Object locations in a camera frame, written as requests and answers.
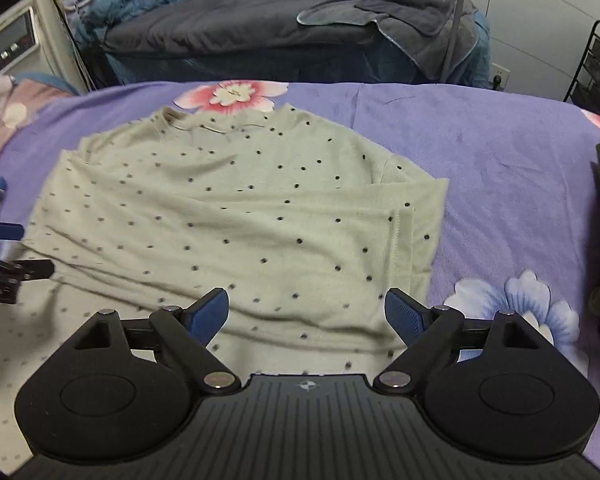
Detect pink floral cloth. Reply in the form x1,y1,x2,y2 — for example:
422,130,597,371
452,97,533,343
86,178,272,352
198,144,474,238
0,74,76,161

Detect cream polka dot sweater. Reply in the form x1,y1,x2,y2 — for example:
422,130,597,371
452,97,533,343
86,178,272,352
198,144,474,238
22,102,451,376

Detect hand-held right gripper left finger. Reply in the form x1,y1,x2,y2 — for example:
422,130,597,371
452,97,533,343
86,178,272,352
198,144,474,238
75,287,238,394

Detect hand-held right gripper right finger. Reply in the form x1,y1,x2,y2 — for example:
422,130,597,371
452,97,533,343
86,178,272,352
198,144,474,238
374,287,537,394

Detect purple floral bedsheet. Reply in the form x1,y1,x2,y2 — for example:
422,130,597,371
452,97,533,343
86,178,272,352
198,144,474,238
0,79,600,463

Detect black wire rack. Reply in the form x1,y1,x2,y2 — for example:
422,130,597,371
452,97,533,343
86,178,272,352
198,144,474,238
562,20,600,123

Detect dark grey blanket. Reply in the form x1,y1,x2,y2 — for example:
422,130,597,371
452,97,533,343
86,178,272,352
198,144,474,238
102,0,481,58

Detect white dotted cloth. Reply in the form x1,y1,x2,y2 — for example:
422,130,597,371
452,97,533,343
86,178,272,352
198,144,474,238
0,275,161,473

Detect grey towel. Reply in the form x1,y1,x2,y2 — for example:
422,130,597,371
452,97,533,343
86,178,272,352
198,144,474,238
296,0,476,68

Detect white machine with display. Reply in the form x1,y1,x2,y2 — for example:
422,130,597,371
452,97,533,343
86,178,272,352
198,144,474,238
0,0,88,96

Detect wall outlet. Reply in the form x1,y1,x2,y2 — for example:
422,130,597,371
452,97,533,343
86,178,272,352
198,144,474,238
489,62,511,92

